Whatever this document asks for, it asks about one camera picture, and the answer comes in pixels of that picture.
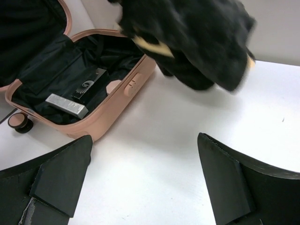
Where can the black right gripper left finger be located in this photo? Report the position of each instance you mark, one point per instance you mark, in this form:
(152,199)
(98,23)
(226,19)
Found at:
(46,189)

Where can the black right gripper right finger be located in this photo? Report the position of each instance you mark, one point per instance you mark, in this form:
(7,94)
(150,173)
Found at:
(246,191)

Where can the silver rectangular box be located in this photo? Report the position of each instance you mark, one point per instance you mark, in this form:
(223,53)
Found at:
(73,108)

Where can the pink hard-shell suitcase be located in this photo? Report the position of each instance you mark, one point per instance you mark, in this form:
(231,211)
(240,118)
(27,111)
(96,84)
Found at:
(39,58)

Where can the black glossy rectangular box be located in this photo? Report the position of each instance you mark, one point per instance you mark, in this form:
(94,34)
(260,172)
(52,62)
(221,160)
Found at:
(93,80)

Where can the black towel with cream flowers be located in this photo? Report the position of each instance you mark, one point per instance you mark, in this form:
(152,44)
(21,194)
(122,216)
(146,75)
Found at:
(200,42)

